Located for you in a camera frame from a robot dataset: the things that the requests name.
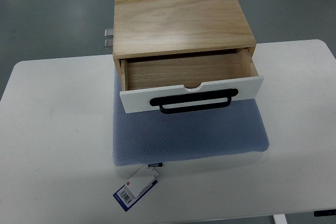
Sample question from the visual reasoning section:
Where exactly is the black drawer handle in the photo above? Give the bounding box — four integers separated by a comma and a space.
149, 89, 239, 114

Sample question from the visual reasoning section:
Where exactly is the white top drawer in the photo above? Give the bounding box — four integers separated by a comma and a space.
119, 48, 264, 113

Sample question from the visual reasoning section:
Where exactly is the wooden drawer cabinet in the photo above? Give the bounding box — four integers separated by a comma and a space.
113, 0, 256, 76

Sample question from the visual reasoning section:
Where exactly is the blue mesh cushion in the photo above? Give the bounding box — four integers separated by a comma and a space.
112, 77, 269, 166

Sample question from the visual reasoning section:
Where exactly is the white blue paper tag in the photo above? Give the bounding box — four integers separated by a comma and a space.
113, 166, 159, 212

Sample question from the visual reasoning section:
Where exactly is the white table leg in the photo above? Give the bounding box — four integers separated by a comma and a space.
272, 214, 288, 224

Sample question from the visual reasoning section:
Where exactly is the black table control panel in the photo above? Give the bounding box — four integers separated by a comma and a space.
314, 209, 336, 217

